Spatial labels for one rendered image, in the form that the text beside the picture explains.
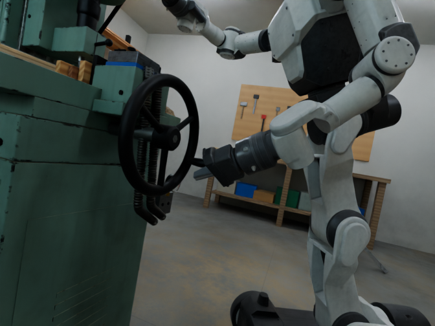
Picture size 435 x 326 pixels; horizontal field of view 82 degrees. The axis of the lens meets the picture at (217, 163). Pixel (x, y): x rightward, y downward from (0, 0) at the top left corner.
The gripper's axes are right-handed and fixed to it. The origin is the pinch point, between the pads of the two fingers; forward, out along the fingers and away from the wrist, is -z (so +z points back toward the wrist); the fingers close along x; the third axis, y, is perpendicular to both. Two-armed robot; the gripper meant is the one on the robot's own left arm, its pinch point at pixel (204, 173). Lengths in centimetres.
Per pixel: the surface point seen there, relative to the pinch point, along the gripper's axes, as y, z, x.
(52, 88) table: 2.3, -15.5, -34.4
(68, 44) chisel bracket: 28, -23, -38
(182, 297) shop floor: -1, -62, 77
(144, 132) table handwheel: 3.7, -7.7, -15.9
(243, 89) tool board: 322, -41, 149
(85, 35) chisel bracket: 27.3, -16.7, -37.5
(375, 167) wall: 200, 90, 282
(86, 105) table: 6.4, -16.3, -27.2
